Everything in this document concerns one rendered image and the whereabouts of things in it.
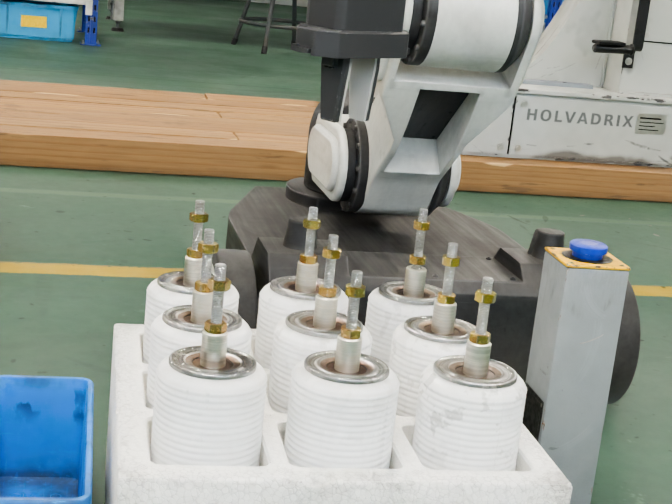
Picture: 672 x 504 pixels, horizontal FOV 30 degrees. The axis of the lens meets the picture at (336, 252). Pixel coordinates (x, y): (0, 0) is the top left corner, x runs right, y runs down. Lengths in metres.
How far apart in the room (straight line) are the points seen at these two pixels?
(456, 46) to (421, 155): 0.27
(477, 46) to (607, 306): 0.42
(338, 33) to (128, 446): 0.40
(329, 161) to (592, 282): 0.65
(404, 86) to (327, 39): 0.53
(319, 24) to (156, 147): 1.95
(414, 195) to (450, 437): 0.79
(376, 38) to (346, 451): 0.37
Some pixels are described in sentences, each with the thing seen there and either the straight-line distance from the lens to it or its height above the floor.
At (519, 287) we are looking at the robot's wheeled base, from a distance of 1.70.
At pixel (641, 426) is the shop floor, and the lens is 1.80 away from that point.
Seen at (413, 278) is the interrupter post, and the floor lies 0.27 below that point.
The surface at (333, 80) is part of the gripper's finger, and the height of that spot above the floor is 0.49.
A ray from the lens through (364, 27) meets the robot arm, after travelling 1.14.
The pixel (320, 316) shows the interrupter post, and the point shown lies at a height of 0.26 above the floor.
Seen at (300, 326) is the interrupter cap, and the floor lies 0.25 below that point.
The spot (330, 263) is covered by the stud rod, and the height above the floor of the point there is 0.31.
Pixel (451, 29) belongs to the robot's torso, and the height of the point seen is 0.52.
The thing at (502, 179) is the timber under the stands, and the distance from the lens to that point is 3.26.
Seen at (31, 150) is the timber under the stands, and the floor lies 0.04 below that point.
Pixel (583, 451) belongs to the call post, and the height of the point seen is 0.11.
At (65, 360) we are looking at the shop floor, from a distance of 1.80.
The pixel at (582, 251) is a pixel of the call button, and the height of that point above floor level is 0.32.
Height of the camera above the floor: 0.63
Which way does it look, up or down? 15 degrees down
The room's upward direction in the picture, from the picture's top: 6 degrees clockwise
